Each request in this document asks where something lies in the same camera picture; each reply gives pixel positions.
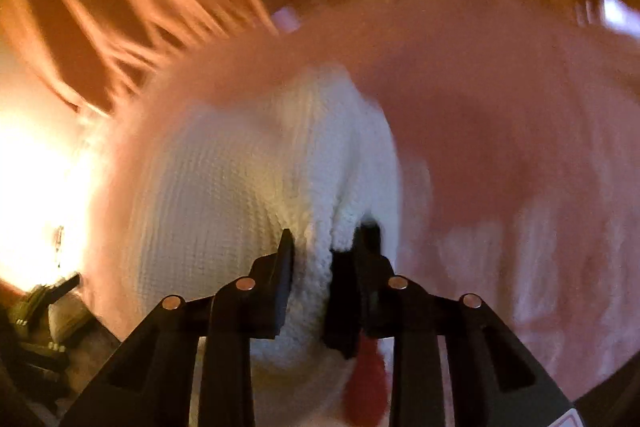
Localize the pink printed bed sheet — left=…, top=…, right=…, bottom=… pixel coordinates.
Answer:
left=82, top=0, right=640, bottom=410

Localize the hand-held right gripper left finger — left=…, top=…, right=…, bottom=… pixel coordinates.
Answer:
left=60, top=228, right=296, bottom=427

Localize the white red black knit sweater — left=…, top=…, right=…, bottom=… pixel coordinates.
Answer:
left=142, top=62, right=403, bottom=427

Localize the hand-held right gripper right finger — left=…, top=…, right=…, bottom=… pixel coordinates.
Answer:
left=351, top=219, right=586, bottom=427

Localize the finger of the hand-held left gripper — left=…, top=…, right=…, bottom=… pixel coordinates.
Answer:
left=17, top=273, right=83, bottom=325

